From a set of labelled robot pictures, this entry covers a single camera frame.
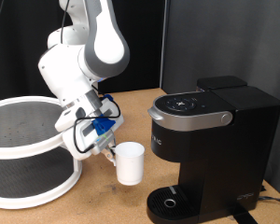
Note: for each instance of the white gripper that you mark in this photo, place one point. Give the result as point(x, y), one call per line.
point(84, 143)

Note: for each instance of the white mug with green mark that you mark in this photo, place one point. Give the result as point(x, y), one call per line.
point(130, 165)

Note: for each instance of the black Keurig coffee machine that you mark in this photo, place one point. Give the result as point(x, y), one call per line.
point(227, 149)

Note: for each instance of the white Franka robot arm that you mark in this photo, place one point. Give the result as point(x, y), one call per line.
point(68, 71)

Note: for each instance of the white two-tier turntable shelf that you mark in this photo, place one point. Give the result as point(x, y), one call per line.
point(21, 152)

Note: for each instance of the black curtain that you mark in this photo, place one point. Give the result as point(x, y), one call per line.
point(143, 46)

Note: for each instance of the black tape strip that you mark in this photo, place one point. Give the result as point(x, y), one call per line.
point(242, 216)

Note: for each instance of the gray partition panel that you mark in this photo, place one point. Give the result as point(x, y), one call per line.
point(224, 37)

